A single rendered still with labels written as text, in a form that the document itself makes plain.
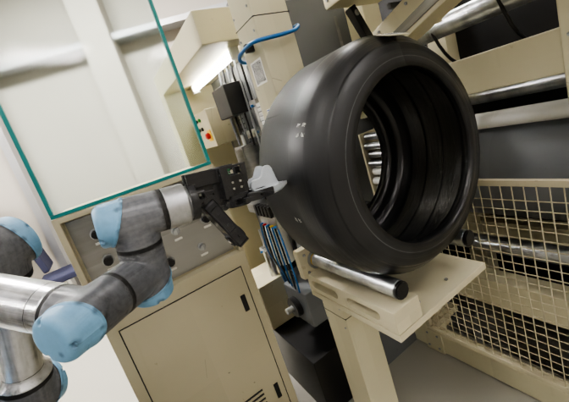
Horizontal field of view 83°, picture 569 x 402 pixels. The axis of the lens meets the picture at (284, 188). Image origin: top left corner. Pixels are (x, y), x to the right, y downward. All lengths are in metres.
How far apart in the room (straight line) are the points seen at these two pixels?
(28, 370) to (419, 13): 1.38
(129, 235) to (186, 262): 0.77
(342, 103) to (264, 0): 0.54
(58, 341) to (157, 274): 0.16
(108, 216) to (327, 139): 0.40
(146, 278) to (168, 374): 0.87
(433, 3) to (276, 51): 0.45
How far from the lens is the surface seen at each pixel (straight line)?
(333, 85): 0.67
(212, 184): 0.62
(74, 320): 0.52
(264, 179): 0.65
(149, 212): 0.58
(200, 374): 1.47
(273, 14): 1.10
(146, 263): 0.60
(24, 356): 1.04
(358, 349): 1.34
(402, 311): 0.84
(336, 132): 0.63
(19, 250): 0.90
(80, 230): 1.28
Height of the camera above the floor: 1.35
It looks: 12 degrees down
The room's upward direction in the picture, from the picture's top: 18 degrees counter-clockwise
